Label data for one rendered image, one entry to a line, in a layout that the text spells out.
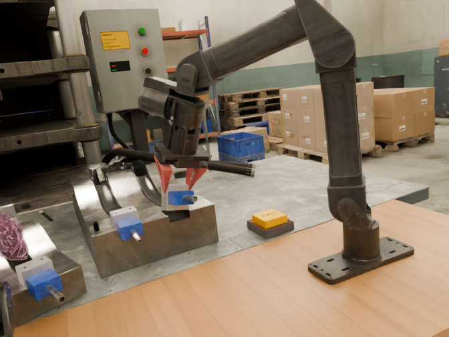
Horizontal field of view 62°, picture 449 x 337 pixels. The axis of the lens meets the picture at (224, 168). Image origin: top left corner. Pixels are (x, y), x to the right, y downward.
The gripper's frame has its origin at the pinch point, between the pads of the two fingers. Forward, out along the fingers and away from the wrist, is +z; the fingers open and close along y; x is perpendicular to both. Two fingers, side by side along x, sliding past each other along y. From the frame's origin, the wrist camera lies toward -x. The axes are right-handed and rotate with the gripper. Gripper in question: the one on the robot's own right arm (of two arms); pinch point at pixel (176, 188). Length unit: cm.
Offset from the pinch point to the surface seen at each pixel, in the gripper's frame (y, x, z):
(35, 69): 26, -83, -2
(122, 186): 6.3, -21.2, 11.2
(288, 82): -470, -604, 102
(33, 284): 27.5, 14.5, 8.2
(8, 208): 32.8, -25.2, 19.0
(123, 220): 11.6, 4.1, 4.6
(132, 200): 5.2, -13.9, 11.4
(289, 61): -468, -617, 60
